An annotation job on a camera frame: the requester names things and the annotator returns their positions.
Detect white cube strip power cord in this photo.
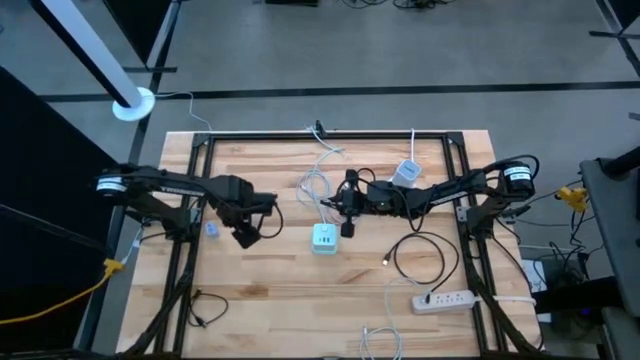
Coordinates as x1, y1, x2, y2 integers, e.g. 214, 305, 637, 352
304, 127, 349, 226

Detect white pole with round base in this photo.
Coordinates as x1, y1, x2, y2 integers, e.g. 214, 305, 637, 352
30, 0, 157, 123

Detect yellow power plug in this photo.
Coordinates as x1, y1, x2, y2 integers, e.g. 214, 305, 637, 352
554, 185, 591, 214

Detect black left wrist camera cable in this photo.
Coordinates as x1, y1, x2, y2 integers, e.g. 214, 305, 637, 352
257, 199, 285, 241

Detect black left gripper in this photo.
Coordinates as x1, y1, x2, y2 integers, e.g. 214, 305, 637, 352
219, 175, 278, 250

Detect mint green cube power strip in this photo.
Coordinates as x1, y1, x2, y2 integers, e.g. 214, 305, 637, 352
310, 222, 340, 257

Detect thin white floor cable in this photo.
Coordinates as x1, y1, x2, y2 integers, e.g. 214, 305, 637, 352
153, 90, 214, 133

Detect white tower power strip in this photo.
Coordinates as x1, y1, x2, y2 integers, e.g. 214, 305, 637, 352
389, 158, 424, 190

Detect black sleeved cable bundle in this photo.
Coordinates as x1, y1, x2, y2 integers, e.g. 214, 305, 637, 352
459, 232, 547, 359
119, 234, 201, 359

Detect white flat strip power cord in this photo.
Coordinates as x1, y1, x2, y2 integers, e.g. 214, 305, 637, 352
473, 293, 538, 308

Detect white flat power strip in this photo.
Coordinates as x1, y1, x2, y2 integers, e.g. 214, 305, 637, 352
410, 289, 477, 316

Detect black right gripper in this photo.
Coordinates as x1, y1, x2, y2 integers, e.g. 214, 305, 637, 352
320, 169, 374, 239

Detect black partition wall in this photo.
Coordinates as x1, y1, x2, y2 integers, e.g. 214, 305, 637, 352
0, 0, 179, 354

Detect yellow extension cord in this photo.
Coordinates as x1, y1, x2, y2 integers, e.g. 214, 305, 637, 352
0, 258, 127, 327

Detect black floor cables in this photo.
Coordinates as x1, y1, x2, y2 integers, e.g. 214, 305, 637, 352
339, 0, 454, 12

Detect black aluminium table frame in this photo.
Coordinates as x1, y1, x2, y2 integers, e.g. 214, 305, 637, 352
153, 130, 507, 359

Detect black power supply box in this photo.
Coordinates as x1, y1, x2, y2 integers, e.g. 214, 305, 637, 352
542, 257, 586, 291

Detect dark grey side table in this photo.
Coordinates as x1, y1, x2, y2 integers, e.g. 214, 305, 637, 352
578, 144, 640, 360

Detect black floor box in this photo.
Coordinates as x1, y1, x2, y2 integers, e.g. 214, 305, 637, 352
263, 0, 321, 8

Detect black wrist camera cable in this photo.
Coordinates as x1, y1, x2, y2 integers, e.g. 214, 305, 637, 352
339, 166, 436, 234
257, 199, 285, 241

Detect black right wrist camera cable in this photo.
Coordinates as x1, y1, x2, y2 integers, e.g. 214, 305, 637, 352
339, 166, 436, 234

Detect black USB cable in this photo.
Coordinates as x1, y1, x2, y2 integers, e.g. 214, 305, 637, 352
381, 231, 461, 304

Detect white paper box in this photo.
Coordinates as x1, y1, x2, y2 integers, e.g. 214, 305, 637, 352
521, 258, 550, 295

